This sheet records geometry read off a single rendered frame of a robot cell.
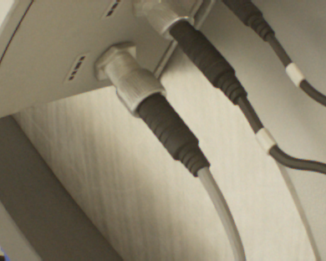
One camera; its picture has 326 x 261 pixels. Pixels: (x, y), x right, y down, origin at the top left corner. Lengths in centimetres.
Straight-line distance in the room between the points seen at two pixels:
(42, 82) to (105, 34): 3
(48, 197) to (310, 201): 15
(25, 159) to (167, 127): 13
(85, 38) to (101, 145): 10
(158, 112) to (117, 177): 8
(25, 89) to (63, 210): 12
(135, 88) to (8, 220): 11
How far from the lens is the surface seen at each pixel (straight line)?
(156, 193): 93
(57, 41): 84
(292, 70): 80
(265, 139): 82
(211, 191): 85
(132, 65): 87
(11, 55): 83
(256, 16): 81
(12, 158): 97
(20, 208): 95
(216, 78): 83
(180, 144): 86
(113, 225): 95
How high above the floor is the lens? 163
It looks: 9 degrees down
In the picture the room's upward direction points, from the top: 5 degrees counter-clockwise
